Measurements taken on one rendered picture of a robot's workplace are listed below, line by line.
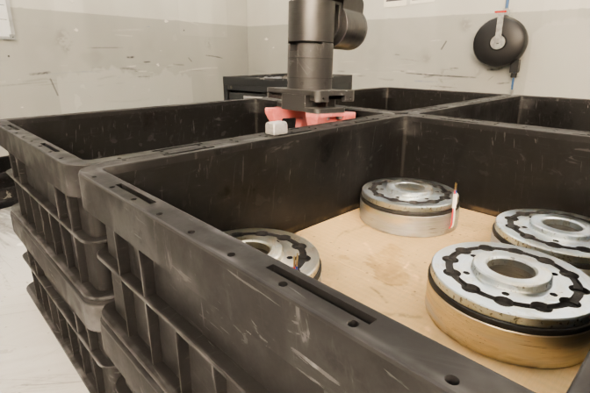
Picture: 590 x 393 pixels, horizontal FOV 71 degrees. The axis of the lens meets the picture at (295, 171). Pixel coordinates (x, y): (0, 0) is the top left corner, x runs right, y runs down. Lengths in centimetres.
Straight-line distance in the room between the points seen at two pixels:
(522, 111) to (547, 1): 281
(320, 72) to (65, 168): 31
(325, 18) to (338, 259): 29
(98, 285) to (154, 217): 17
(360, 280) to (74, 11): 353
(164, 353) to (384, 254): 21
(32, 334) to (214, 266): 43
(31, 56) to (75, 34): 37
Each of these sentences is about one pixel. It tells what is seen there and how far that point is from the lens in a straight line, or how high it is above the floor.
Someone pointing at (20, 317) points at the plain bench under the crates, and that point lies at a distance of 62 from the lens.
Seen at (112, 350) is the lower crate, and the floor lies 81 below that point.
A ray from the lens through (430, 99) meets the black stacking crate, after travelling 99.
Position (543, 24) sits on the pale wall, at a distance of 368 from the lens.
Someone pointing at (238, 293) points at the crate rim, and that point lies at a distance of 16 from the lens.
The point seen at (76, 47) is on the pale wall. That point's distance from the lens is 373.
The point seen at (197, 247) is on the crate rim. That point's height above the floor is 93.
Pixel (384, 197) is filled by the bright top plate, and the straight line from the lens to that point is 44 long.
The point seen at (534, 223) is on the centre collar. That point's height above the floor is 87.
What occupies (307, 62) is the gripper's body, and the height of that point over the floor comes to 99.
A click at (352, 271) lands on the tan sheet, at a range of 36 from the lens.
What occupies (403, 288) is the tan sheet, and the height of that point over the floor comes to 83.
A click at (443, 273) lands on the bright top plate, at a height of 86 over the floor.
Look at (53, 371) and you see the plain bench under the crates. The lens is 52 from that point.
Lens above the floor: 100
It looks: 16 degrees down
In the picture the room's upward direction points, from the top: straight up
